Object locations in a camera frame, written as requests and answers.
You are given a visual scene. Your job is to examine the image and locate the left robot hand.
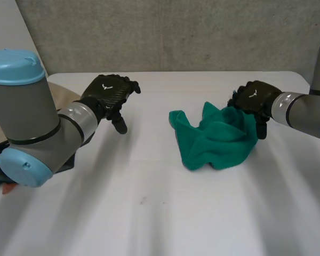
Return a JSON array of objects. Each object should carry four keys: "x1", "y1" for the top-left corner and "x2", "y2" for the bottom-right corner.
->
[{"x1": 74, "y1": 74, "x2": 141, "y2": 134}]

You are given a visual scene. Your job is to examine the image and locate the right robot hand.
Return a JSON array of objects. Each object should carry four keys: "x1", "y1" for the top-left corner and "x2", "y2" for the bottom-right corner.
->
[{"x1": 227, "y1": 81, "x2": 283, "y2": 140}]

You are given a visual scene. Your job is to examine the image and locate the teal towel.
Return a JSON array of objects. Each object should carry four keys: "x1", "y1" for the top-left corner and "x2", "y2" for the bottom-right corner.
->
[{"x1": 169, "y1": 101, "x2": 259, "y2": 172}]

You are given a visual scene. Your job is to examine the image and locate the coral towel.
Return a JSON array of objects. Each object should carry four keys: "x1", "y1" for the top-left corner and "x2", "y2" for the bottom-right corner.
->
[{"x1": 2, "y1": 182, "x2": 18, "y2": 195}]

